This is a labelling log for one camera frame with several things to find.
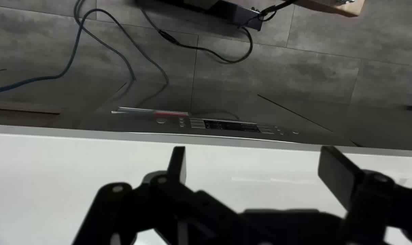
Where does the grey appliance control panel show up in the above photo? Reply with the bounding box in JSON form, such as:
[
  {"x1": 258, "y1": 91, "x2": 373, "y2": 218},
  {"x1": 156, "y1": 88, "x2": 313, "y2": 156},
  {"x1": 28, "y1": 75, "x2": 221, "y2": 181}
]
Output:
[{"x1": 108, "y1": 105, "x2": 305, "y2": 139}]

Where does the black power box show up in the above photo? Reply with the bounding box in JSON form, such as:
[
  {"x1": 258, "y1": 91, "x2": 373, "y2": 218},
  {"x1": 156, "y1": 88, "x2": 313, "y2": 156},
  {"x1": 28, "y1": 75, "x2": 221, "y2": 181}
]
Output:
[{"x1": 135, "y1": 0, "x2": 265, "y2": 32}]

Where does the blue cable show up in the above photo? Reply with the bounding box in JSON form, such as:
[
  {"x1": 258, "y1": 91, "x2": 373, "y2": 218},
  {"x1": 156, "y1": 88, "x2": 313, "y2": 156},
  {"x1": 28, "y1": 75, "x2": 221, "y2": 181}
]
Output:
[{"x1": 0, "y1": 0, "x2": 137, "y2": 98}]

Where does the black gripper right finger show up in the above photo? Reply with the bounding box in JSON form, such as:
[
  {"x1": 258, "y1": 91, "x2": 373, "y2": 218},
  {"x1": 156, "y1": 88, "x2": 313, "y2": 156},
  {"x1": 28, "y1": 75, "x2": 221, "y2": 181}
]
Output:
[{"x1": 316, "y1": 144, "x2": 412, "y2": 245}]

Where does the thick black floor cable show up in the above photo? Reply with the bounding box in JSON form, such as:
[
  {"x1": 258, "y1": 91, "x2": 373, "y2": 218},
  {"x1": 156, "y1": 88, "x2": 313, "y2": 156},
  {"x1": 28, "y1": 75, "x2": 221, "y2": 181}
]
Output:
[{"x1": 138, "y1": 3, "x2": 255, "y2": 65}]

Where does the thin black floor cable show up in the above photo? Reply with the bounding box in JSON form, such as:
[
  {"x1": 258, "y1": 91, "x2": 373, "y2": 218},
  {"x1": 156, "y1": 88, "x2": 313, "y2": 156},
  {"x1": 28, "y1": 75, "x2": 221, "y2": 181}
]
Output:
[{"x1": 71, "y1": 0, "x2": 171, "y2": 107}]

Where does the wooden board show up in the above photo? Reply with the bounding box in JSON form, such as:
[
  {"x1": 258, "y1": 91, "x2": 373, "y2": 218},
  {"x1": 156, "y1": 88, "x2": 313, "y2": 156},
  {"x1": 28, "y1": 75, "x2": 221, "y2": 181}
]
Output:
[{"x1": 299, "y1": 0, "x2": 366, "y2": 17}]

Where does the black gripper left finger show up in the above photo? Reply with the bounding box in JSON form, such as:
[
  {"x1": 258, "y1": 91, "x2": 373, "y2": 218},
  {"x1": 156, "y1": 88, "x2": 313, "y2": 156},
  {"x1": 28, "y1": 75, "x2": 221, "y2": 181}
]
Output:
[{"x1": 70, "y1": 144, "x2": 236, "y2": 245}]

